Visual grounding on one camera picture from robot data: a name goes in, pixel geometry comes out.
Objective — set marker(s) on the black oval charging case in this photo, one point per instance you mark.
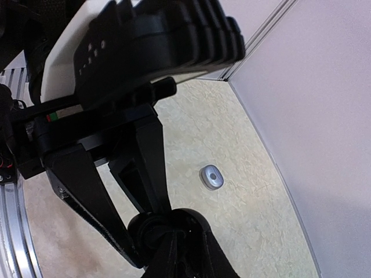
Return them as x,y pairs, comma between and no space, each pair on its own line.
148,230

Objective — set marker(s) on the left aluminium corner post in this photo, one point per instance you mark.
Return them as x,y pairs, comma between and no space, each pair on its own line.
256,20

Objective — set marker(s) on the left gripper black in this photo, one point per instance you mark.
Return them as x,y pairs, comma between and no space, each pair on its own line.
138,164

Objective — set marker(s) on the purple earbud charging case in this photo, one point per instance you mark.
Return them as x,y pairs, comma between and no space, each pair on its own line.
211,177

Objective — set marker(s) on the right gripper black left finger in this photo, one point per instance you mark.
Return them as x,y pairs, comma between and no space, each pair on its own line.
164,263

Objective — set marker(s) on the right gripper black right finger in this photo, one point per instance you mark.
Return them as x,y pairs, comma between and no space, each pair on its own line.
214,262

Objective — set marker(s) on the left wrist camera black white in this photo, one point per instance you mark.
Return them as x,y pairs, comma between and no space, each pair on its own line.
111,48

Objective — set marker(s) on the aluminium front rail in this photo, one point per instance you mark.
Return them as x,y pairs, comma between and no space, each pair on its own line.
18,256

